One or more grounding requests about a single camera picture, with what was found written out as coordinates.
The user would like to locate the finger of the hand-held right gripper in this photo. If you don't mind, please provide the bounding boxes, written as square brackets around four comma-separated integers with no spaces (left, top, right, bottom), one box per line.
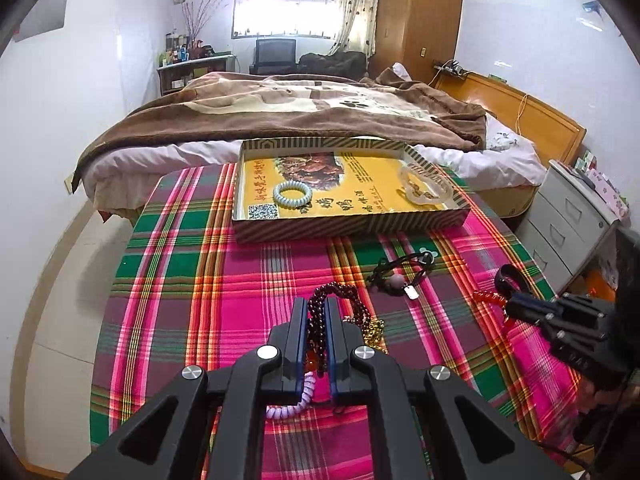
[541,321,627,375]
[507,293,609,332]

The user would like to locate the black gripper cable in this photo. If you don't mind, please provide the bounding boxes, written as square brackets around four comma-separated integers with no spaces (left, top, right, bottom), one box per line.
[540,440,601,480]

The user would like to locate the wooden bed headboard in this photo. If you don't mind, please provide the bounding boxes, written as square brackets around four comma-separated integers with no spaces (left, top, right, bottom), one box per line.
[432,71,587,166]

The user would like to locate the light blue coil hair tie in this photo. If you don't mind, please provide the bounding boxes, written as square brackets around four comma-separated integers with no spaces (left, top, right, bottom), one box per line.
[272,180,313,207]

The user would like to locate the striped cardboard tray box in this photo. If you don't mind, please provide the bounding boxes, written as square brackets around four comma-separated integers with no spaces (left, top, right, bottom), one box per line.
[232,137,471,245]

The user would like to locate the translucent clear bracelet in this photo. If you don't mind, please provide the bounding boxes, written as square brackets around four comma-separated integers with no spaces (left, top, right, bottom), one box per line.
[397,164,453,207]

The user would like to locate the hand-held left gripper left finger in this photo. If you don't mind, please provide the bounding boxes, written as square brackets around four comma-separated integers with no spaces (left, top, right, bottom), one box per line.
[65,297,311,480]

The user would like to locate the lilac coil hair tie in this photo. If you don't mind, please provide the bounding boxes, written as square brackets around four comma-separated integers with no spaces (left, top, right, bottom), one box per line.
[265,372,317,421]

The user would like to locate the gold bead chain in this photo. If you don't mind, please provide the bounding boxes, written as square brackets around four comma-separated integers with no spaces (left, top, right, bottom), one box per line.
[357,317,386,348]

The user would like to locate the bright window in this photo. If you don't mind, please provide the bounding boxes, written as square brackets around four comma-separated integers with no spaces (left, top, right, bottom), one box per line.
[232,0,336,40]

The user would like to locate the black wristband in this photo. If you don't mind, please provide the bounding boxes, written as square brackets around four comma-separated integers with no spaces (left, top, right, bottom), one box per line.
[494,264,532,306]

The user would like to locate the plaid tablecloth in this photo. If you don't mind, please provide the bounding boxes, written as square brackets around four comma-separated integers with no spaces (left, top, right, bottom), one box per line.
[90,162,583,480]

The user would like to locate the row of bottles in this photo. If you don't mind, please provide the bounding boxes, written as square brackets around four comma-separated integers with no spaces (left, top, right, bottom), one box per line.
[160,32,201,66]

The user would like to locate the boxes on cabinet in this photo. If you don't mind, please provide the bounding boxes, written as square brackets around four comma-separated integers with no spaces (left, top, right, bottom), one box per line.
[575,150,631,216]

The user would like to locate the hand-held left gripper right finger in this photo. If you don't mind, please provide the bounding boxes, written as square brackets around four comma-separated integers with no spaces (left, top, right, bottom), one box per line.
[325,297,571,480]

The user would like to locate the dark red bead bracelet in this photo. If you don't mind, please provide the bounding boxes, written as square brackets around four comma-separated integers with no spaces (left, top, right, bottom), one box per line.
[307,282,373,366]

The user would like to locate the patterned curtain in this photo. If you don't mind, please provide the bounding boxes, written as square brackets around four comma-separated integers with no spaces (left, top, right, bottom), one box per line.
[332,0,383,58]

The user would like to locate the dried branches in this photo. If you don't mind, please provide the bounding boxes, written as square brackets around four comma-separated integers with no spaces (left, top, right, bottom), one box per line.
[180,0,211,48]

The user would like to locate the wooden shelf desk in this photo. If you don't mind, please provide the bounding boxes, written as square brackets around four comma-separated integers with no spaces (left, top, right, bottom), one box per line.
[157,54,236,96]

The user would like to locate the grey drawer cabinet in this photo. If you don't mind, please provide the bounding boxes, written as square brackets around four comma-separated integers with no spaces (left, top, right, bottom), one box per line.
[515,160,621,291]

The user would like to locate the black cord necklace pink bead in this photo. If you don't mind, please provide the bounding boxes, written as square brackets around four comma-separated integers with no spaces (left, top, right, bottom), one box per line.
[367,250,436,302]

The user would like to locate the black television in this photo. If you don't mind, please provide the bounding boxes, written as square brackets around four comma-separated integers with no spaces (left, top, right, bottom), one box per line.
[249,37,297,76]

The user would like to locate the wooden wardrobe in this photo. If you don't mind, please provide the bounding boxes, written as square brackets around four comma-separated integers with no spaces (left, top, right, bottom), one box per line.
[367,0,466,83]

